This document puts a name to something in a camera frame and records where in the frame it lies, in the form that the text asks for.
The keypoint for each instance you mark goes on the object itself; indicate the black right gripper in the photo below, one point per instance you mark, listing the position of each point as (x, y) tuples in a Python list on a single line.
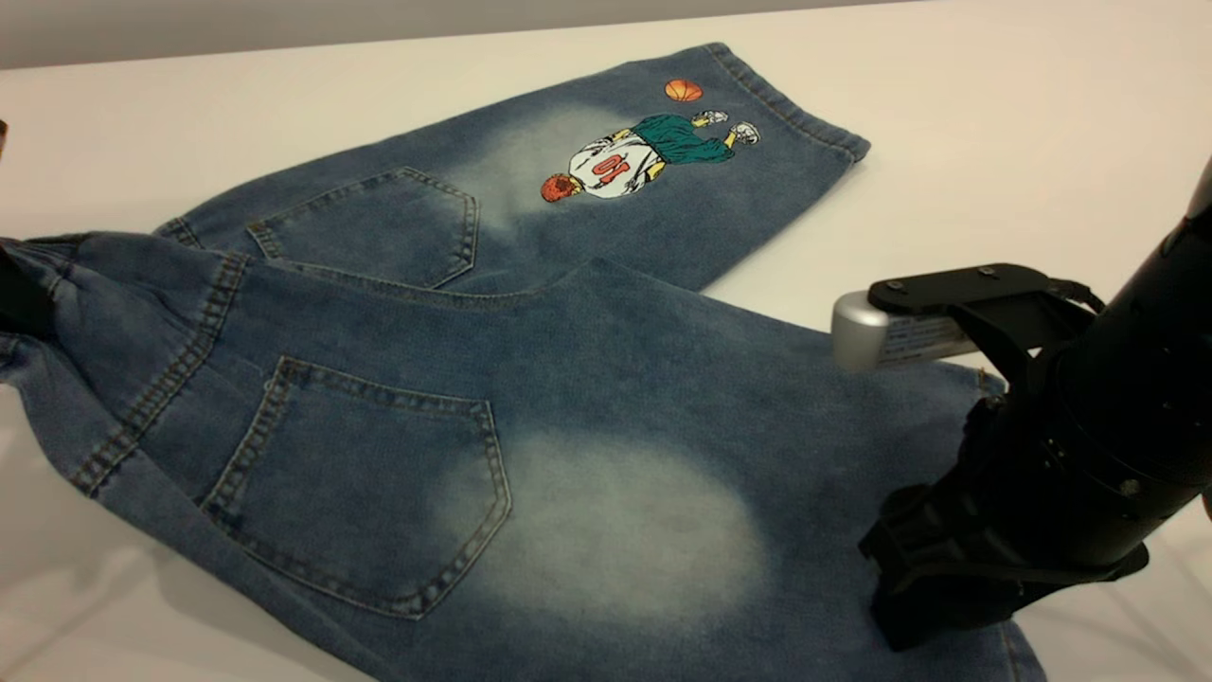
[(975, 549)]

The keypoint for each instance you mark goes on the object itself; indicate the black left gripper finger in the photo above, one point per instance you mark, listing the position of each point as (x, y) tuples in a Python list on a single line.
[(21, 294)]

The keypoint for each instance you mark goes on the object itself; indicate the blue denim jeans basketball print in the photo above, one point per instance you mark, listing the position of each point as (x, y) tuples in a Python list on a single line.
[(473, 332)]

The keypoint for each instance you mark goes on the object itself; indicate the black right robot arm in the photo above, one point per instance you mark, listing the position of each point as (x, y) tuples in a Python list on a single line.
[(1136, 398)]

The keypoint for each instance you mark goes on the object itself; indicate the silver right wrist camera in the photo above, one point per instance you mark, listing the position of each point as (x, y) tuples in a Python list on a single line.
[(866, 332)]

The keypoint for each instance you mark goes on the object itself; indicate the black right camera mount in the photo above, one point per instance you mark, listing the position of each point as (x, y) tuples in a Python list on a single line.
[(975, 289)]

